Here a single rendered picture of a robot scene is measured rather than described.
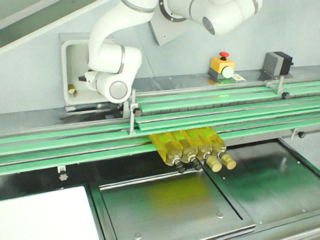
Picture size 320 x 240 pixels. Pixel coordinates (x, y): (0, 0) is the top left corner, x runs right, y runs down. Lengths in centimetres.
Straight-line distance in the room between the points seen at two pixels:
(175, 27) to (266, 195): 71
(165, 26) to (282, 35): 57
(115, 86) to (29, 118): 45
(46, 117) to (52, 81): 13
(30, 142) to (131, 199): 37
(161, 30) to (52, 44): 38
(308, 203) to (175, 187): 50
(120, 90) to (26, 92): 46
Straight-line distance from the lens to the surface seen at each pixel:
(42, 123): 119
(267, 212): 127
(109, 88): 86
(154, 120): 120
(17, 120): 122
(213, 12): 96
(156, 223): 108
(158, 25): 122
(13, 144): 114
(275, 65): 152
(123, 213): 110
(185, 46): 133
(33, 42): 118
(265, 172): 145
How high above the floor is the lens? 187
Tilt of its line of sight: 52 degrees down
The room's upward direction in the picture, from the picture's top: 143 degrees clockwise
